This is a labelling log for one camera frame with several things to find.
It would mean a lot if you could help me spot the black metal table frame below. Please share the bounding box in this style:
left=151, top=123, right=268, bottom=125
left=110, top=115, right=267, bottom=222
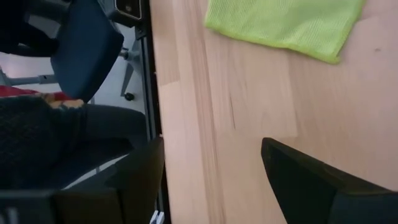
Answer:
left=141, top=0, right=172, bottom=224

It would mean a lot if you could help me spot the lime green microfiber towel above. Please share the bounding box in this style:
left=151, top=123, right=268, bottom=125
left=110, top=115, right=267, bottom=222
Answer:
left=203, top=0, right=366, bottom=65

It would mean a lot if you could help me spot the blue office chair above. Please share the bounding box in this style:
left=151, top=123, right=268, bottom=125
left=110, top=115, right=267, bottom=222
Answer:
left=51, top=0, right=147, bottom=103

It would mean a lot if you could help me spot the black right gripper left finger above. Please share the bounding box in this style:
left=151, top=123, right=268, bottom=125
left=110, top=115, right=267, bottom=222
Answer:
left=54, top=136, right=166, bottom=224

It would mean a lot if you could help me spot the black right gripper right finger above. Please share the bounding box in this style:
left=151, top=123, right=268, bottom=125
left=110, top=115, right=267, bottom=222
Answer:
left=261, top=138, right=398, bottom=224

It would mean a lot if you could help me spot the person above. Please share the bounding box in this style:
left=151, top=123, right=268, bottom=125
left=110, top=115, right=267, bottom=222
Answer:
left=0, top=93, right=149, bottom=191

